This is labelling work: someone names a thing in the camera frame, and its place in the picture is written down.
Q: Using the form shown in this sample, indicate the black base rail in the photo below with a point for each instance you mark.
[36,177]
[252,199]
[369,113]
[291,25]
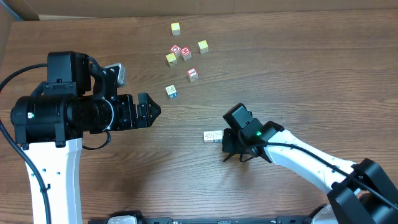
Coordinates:
[140,219]

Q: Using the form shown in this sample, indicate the red circle wooden block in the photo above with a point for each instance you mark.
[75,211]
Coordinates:
[176,50]

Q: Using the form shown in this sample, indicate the red framed wooden block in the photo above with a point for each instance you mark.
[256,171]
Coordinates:
[192,74]

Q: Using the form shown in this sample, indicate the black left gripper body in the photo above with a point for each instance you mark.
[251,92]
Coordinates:
[137,112]

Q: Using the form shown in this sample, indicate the red letter M block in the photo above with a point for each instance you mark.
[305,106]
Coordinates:
[186,53]

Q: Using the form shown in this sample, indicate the plain block blue side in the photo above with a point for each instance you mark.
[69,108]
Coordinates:
[171,91]

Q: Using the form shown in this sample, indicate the green framed wooden block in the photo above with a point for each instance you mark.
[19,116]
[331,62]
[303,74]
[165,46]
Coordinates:
[208,136]

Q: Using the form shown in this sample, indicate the yellow wooden block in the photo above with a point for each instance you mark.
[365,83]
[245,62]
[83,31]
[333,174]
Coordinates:
[175,28]
[171,59]
[203,46]

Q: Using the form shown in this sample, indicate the left yellow wooden block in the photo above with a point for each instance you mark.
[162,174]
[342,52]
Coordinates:
[171,59]

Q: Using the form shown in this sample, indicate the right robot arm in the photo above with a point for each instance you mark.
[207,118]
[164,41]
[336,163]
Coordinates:
[357,192]

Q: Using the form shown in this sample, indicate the right yellow wooden block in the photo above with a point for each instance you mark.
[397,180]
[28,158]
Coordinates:
[203,46]

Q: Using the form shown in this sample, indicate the plain block yellow side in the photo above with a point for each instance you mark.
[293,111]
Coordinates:
[217,136]

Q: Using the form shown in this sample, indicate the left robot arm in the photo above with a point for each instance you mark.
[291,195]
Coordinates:
[78,96]

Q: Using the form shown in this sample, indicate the far yellow wooden block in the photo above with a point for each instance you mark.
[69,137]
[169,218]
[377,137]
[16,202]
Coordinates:
[175,28]

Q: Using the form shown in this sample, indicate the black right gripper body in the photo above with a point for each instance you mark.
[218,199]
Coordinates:
[229,144]

